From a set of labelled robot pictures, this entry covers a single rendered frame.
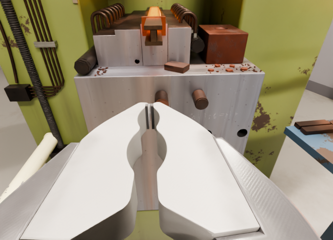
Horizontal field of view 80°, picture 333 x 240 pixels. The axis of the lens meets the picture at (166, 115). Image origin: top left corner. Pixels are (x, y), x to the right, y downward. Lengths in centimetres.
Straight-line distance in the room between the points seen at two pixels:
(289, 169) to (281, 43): 112
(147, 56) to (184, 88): 11
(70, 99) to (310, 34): 73
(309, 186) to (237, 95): 123
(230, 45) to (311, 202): 122
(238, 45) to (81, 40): 40
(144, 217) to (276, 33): 68
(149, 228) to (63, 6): 71
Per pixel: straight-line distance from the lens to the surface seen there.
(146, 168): 55
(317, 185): 164
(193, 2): 93
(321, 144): 58
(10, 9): 66
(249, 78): 44
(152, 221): 75
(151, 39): 34
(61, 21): 63
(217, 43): 46
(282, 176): 158
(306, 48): 73
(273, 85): 73
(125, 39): 45
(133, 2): 92
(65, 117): 74
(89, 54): 46
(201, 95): 39
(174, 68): 42
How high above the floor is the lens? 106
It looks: 32 degrees down
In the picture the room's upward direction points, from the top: straight up
